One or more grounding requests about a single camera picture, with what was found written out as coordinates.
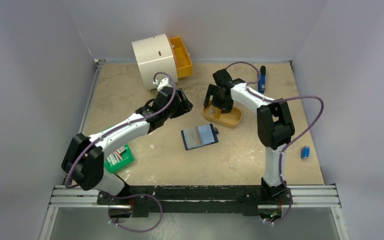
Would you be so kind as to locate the white cylindrical drawer cabinet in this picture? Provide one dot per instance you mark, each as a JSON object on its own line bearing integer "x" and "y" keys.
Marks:
{"x": 154, "y": 54}

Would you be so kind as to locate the blue and black stapler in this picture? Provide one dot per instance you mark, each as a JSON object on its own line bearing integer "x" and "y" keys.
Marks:
{"x": 261, "y": 86}

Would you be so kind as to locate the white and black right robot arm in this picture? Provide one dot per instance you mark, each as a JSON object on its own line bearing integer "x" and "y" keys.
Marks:
{"x": 275, "y": 126}

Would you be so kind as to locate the blue leather card holder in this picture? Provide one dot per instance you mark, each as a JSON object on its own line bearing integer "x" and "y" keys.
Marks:
{"x": 200, "y": 136}

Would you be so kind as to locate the aluminium frame rail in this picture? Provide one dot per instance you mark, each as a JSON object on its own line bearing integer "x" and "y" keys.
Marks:
{"x": 160, "y": 157}

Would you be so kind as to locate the orange oval tray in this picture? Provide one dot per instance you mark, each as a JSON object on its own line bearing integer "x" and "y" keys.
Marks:
{"x": 230, "y": 119}

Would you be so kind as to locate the green plastic bin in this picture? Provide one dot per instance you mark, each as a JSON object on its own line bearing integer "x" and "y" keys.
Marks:
{"x": 128, "y": 158}

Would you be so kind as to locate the card inside orange tray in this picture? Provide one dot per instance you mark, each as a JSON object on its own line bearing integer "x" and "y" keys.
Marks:
{"x": 214, "y": 112}

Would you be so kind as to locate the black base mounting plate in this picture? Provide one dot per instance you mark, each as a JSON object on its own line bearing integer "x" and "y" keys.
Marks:
{"x": 247, "y": 200}

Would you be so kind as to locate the small blue box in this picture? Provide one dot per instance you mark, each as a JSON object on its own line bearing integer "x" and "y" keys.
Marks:
{"x": 305, "y": 152}

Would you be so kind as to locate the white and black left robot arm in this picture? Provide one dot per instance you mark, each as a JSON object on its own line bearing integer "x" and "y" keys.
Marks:
{"x": 85, "y": 156}

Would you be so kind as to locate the cards in green bin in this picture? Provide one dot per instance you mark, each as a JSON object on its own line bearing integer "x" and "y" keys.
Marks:
{"x": 116, "y": 156}

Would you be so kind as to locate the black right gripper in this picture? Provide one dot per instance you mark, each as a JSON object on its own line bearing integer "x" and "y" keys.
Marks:
{"x": 218, "y": 99}

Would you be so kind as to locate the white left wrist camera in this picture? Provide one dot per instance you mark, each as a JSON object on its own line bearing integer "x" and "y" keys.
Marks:
{"x": 160, "y": 84}

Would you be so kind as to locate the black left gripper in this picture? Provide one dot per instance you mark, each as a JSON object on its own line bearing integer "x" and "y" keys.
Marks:
{"x": 184, "y": 106}

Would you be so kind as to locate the yellow open drawer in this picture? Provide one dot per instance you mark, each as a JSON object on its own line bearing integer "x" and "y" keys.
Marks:
{"x": 184, "y": 65}

